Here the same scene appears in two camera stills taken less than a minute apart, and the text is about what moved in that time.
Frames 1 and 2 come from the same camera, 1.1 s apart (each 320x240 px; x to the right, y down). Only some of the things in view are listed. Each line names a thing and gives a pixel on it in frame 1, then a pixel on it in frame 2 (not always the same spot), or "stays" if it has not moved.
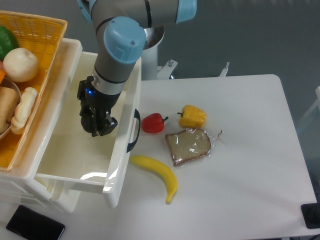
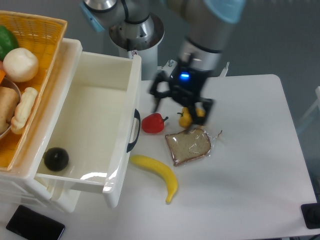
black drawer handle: (130, 146) stays
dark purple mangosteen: (87, 123) to (56, 159)
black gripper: (100, 104) to (186, 83)
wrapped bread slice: (190, 145) stays
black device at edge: (311, 212) stays
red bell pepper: (153, 123) stays
